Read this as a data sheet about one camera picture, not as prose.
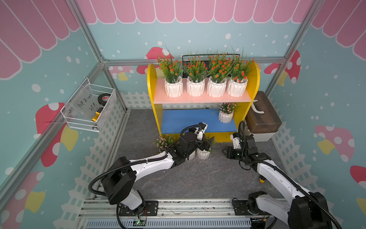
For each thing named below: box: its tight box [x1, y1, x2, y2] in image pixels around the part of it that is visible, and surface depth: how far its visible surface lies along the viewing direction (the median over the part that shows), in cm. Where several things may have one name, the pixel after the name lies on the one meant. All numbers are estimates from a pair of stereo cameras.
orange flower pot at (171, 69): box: [156, 45, 184, 98], surface depth 68 cm
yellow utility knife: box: [91, 107, 104, 122], surface depth 64 cm
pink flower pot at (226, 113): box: [210, 102, 237, 124], surface depth 90 cm
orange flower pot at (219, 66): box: [206, 52, 234, 98], surface depth 67 cm
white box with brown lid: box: [244, 90, 283, 143], surface depth 93 cm
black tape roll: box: [97, 93, 112, 106], surface depth 81 cm
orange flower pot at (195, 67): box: [183, 55, 208, 97], surface depth 67 cm
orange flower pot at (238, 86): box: [226, 47, 256, 98], surface depth 68 cm
